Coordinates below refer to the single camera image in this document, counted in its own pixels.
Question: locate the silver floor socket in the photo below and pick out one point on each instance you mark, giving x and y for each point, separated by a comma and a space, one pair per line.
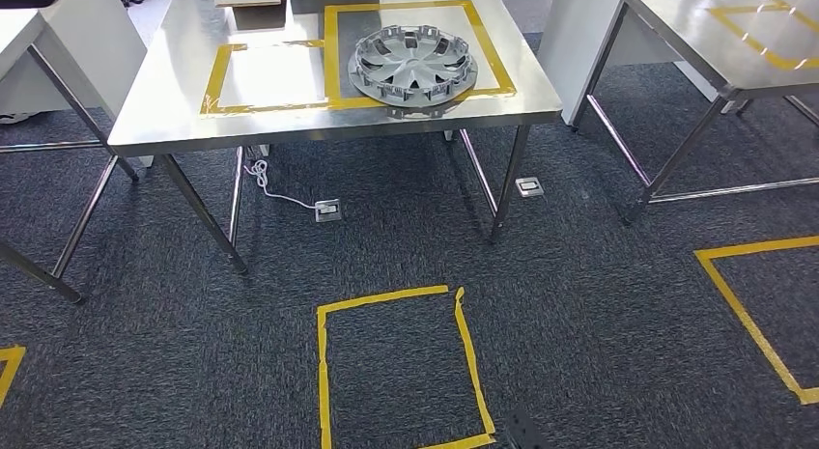
530, 188
327, 210

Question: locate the small yellow tape rectangle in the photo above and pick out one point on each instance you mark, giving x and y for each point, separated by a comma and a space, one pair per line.
214, 81

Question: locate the dark robot foot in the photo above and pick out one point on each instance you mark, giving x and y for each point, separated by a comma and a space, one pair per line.
525, 433

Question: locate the steel-legged table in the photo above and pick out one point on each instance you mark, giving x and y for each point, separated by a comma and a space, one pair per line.
25, 36

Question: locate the steel workbench table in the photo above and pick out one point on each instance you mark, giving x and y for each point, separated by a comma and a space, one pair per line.
179, 126

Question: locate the white panel-sided table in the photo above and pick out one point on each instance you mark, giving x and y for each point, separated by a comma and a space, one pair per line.
576, 36
102, 43

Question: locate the silver plastic wheel cover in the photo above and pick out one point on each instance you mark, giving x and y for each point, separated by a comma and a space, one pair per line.
409, 69

